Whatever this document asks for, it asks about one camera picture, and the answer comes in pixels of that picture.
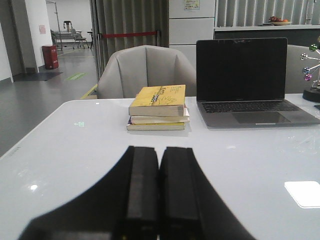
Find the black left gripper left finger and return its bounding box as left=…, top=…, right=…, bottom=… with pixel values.
left=19, top=146, right=158, bottom=240

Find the red bin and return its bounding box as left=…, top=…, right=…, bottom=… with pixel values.
left=42, top=45, right=59, bottom=70

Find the yellow top book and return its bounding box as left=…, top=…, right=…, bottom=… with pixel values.
left=128, top=84, right=186, bottom=117

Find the fruit bowl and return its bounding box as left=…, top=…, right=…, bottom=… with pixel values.
left=268, top=16, right=292, bottom=26

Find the right grey armchair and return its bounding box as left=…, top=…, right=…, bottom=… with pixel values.
left=285, top=44, right=317, bottom=94

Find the ferris wheel desk toy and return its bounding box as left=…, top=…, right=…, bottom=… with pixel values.
left=300, top=52, right=320, bottom=103

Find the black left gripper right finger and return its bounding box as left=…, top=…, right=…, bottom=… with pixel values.
left=159, top=147, right=254, bottom=240

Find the left grey armchair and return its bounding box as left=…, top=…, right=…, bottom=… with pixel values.
left=97, top=45, right=197, bottom=99

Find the grey open laptop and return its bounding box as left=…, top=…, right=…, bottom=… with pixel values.
left=196, top=37, right=320, bottom=128

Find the middle white book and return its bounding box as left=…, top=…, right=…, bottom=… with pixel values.
left=128, top=106, right=190, bottom=125

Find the white cabinet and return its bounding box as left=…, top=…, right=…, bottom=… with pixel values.
left=168, top=0, right=216, bottom=62

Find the bottom pale book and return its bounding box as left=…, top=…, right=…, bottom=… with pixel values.
left=126, top=121, right=185, bottom=131

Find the red barrier belt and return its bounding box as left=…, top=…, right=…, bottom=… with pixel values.
left=100, top=30, right=160, bottom=39

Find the grey armchair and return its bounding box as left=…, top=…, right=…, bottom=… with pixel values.
left=97, top=45, right=197, bottom=99
left=285, top=44, right=317, bottom=94

